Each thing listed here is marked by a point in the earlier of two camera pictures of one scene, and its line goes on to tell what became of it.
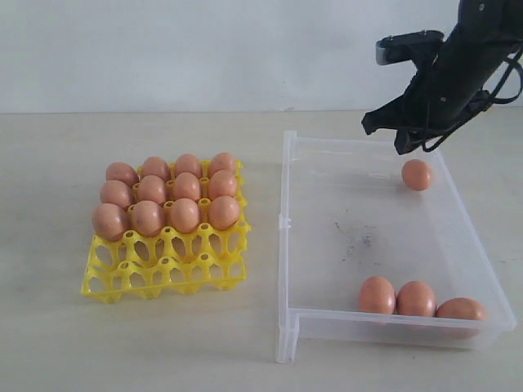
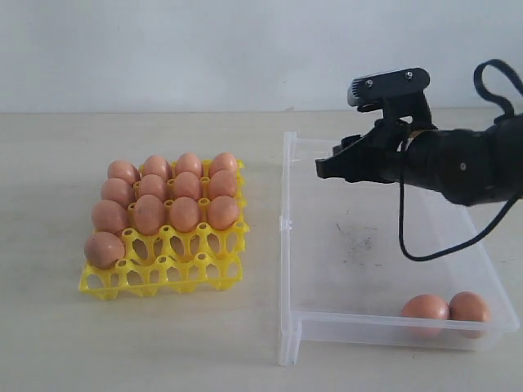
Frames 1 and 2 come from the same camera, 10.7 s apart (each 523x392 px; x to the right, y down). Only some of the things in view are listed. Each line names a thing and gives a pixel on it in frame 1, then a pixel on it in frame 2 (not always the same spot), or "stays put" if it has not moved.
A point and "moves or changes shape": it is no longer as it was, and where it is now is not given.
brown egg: x=187 y=186 stays put
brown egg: x=118 y=171 stays put
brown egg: x=155 y=166 stays put
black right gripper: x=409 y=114 to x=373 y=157
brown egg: x=108 y=221 stays put
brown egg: x=416 y=174 moves or changes shape
